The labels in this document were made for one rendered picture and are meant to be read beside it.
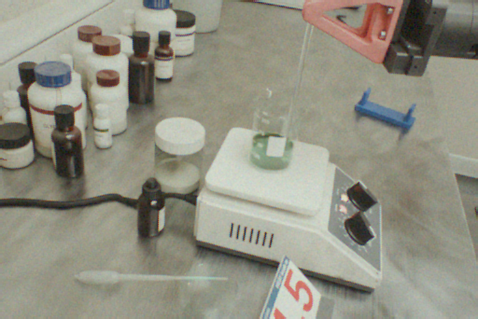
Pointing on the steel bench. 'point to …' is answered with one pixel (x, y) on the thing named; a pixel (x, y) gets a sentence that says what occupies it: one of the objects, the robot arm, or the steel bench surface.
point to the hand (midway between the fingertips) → (313, 10)
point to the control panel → (371, 253)
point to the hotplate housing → (280, 236)
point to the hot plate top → (234, 185)
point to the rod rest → (386, 112)
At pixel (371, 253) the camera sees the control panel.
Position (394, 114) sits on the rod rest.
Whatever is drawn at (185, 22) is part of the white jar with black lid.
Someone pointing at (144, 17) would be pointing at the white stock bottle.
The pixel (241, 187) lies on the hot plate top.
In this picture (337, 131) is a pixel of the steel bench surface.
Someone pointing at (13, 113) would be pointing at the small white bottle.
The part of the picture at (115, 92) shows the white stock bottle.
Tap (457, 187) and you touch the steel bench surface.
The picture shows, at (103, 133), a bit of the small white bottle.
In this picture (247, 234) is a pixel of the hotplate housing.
